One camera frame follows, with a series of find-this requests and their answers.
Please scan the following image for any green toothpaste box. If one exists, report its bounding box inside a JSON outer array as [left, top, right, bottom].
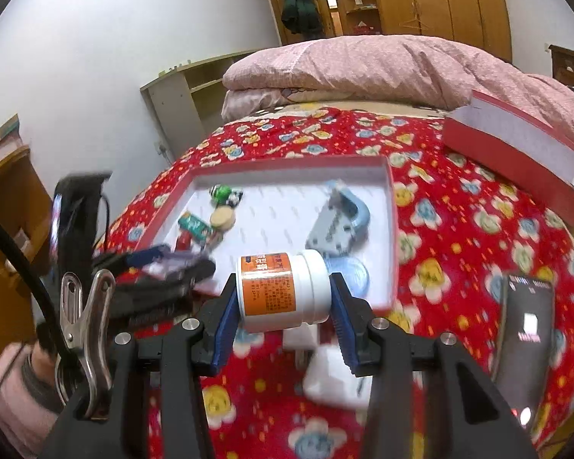
[[178, 213, 216, 244]]

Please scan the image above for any beige open bookshelf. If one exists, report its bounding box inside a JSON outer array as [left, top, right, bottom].
[[140, 49, 269, 163]]

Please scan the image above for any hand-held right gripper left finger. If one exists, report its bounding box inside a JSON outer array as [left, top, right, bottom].
[[38, 272, 240, 459]]

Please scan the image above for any round wooden disc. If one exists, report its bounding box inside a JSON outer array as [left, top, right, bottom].
[[209, 207, 235, 230]]

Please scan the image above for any blue plastic bag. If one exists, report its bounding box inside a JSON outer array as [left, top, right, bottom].
[[323, 253, 369, 297]]

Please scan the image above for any white orange-label pill bottle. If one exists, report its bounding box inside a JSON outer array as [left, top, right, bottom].
[[235, 249, 333, 334]]

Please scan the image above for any yellow wooden cabinet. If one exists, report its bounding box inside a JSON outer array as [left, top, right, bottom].
[[0, 115, 58, 374]]

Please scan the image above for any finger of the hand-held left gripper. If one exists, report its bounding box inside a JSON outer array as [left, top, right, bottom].
[[109, 258, 217, 330], [95, 244, 174, 271]]

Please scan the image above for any person's left forearm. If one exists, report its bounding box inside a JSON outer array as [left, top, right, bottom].
[[0, 325, 72, 457]]

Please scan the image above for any pink quilt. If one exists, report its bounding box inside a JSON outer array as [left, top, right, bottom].
[[221, 36, 574, 125]]

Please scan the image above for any black smartphone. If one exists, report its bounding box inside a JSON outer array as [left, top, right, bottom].
[[490, 272, 556, 433]]

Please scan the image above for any red cardboard box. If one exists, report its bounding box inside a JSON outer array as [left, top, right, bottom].
[[136, 155, 398, 309]]

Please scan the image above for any green monster figurine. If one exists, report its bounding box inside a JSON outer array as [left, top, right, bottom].
[[209, 184, 244, 208]]

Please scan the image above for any white plastic case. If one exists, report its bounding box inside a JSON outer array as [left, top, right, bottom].
[[283, 322, 378, 411]]

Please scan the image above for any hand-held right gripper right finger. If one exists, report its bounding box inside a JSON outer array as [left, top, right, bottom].
[[330, 272, 539, 459]]

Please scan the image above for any red cardboard box lid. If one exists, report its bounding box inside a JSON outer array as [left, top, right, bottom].
[[442, 90, 574, 228]]

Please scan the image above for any black cable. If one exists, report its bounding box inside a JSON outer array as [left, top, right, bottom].
[[0, 205, 72, 378]]

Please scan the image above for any red smiley-flower bedsheet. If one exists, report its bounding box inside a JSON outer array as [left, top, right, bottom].
[[96, 105, 574, 459]]

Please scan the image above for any dark hanging jacket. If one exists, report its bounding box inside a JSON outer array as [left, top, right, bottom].
[[280, 0, 323, 35]]

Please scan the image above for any clothes hanger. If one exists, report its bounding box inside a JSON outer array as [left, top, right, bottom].
[[399, 2, 434, 34]]

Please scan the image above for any metal spring clip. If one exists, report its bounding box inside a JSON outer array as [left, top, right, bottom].
[[60, 270, 116, 419]]

